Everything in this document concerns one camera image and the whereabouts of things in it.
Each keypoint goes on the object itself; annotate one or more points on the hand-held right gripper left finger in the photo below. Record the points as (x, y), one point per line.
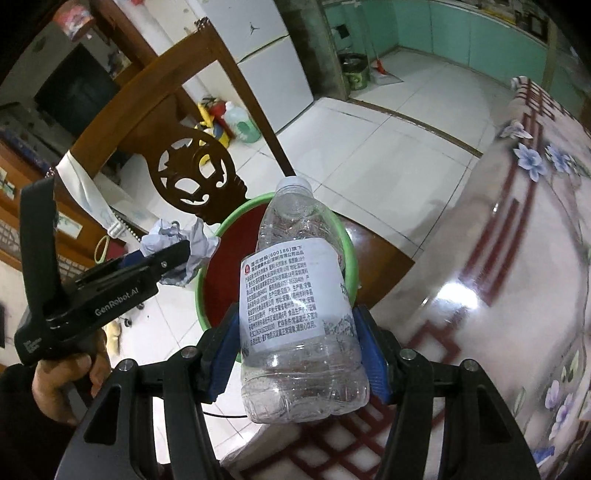
(222, 355)

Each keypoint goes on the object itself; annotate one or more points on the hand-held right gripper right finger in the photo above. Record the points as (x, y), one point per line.
(369, 360)

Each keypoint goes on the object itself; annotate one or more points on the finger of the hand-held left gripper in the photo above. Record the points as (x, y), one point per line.
(131, 257)
(171, 258)

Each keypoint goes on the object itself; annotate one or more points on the white paper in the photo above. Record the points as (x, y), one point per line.
(159, 235)

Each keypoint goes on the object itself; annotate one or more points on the green plastic basin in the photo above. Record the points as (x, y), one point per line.
(226, 277)

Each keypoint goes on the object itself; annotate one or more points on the clear plastic water bottle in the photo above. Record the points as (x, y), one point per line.
(286, 286)

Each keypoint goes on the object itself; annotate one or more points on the person's left forearm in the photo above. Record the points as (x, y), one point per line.
(23, 434)

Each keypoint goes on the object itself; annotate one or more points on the person's left hand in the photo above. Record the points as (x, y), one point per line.
(60, 383)

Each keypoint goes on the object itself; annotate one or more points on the wooden cabinet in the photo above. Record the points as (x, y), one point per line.
(74, 217)

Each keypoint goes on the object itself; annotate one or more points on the carved wooden chair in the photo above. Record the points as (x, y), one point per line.
(233, 187)

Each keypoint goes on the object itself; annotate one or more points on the yellow toy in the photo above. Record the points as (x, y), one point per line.
(217, 134)

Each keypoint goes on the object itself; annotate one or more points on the green detergent jug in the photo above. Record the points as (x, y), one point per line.
(242, 124)

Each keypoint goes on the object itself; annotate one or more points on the floral tablecloth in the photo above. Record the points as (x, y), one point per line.
(508, 277)

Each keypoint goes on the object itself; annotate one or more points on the black television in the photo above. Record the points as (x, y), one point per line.
(74, 92)

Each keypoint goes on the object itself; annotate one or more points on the white refrigerator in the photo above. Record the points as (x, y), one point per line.
(277, 78)

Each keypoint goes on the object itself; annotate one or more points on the red printed box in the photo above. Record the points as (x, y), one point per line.
(74, 23)

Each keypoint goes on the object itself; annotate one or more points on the green patterned bin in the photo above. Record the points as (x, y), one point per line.
(354, 76)

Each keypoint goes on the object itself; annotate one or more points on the red broom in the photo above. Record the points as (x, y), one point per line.
(379, 68)

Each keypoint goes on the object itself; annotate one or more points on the teal kitchen cabinets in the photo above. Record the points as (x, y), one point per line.
(461, 32)

